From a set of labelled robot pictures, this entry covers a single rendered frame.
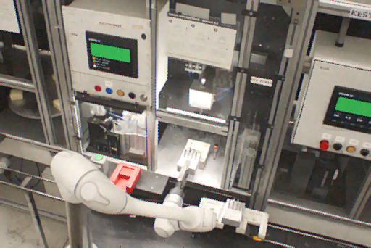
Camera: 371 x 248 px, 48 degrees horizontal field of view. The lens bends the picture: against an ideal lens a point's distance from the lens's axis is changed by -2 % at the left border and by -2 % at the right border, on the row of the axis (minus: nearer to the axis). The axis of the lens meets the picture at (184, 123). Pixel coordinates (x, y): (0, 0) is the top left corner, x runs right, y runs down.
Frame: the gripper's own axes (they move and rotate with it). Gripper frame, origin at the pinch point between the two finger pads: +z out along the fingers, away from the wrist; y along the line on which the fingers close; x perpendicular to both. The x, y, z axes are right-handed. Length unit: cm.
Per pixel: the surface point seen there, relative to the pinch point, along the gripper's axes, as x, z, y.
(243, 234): -36.7, -18.5, -18.7
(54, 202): 111, 20, -105
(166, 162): 15.0, 11.1, -13.1
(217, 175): -15.0, 10.5, -13.0
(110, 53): 39, 4, 61
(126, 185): 27.9, -16.2, -5.7
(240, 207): -31.7, -10.9, -6.8
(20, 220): 127, -4, -104
